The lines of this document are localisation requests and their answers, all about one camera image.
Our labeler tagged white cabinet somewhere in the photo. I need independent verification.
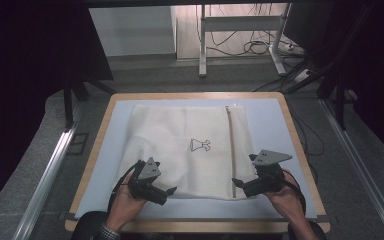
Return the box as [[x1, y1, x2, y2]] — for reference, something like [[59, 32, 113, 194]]
[[89, 5, 178, 58]]

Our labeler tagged white power strip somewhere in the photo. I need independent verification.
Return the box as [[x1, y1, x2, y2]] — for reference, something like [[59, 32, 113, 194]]
[[293, 68, 314, 84]]

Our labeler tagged black metal stand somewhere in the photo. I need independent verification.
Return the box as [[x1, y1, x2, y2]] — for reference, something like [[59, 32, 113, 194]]
[[61, 74, 118, 133], [281, 59, 348, 131]]

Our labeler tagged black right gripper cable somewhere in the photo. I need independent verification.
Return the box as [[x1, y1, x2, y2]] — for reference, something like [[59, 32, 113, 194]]
[[281, 169, 308, 214]]

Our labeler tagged white metal desk frame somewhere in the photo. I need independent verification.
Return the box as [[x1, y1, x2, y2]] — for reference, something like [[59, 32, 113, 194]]
[[198, 3, 293, 78]]

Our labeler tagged white mesh laundry bag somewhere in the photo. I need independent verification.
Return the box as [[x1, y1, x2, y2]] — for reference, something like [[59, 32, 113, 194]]
[[114, 104, 259, 201]]

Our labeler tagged black floor cable bundle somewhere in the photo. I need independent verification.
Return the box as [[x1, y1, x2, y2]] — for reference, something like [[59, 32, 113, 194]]
[[194, 4, 306, 58]]

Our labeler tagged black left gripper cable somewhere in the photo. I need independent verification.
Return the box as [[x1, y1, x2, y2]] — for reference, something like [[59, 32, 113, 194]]
[[108, 164, 139, 214]]

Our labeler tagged person's right hand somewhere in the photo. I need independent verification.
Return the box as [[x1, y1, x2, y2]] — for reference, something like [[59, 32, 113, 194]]
[[264, 169, 309, 231]]

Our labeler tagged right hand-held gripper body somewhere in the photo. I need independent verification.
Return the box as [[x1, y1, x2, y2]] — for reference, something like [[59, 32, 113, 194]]
[[243, 149, 294, 198]]

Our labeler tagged thin black floor cable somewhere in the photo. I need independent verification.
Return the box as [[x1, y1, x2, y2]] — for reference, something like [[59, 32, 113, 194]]
[[288, 106, 326, 158]]

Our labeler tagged person's left hand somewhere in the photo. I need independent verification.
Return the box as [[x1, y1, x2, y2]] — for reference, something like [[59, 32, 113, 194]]
[[105, 173, 148, 233]]

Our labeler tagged light blue table mat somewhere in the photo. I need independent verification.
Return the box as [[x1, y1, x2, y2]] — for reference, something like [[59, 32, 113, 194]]
[[74, 98, 318, 221]]

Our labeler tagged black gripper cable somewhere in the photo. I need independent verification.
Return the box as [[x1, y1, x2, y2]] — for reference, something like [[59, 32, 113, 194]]
[[281, 169, 308, 214], [108, 164, 139, 214]]

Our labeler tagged dark floor plate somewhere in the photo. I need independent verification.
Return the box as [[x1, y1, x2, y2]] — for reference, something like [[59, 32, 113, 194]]
[[67, 132, 90, 156]]

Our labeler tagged dark curtain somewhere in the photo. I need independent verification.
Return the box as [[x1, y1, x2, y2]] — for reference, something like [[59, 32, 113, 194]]
[[0, 0, 114, 218], [313, 0, 384, 168]]

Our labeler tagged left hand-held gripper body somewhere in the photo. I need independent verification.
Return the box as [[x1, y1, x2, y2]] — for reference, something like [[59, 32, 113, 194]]
[[128, 157, 169, 206]]

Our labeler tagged wooden table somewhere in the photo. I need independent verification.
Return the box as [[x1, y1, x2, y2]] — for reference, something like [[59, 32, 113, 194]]
[[64, 92, 332, 234]]

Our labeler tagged aluminium floor rail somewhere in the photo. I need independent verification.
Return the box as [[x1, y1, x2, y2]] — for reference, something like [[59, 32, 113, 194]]
[[12, 109, 81, 240], [319, 99, 384, 240]]

